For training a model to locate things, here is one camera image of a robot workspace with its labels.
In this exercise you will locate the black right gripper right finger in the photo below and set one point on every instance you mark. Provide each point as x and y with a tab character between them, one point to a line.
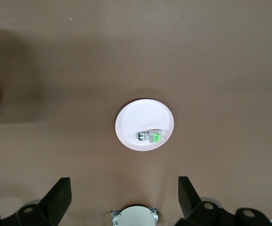
192	207

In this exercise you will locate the pink round plate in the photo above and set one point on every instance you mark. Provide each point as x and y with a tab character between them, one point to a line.
145	115

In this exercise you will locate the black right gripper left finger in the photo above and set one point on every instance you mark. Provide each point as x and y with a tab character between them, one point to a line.
55	202

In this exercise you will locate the green push-button switch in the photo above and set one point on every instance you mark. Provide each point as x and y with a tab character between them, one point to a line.
154	136

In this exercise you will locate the brown table mat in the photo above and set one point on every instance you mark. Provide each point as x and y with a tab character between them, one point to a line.
197	58

